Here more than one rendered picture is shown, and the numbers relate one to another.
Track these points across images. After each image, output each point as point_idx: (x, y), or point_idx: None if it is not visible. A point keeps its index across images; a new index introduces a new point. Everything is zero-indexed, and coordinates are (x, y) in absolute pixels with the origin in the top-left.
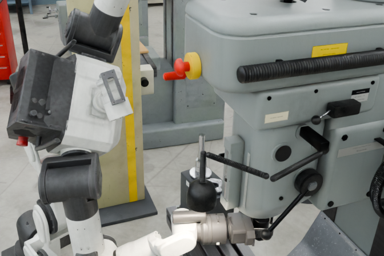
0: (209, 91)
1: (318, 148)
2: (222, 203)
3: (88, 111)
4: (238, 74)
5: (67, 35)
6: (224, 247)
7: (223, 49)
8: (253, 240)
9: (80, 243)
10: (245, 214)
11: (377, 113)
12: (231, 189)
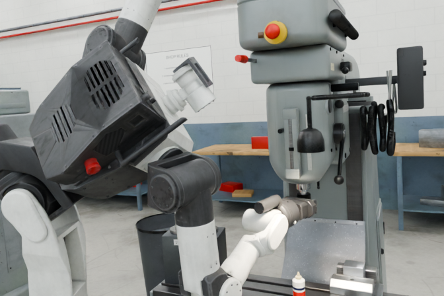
0: None
1: (356, 88)
2: (290, 177)
3: (167, 110)
4: (332, 16)
5: None
6: None
7: (315, 1)
8: (315, 207)
9: (210, 257)
10: (308, 180)
11: (343, 82)
12: (298, 156)
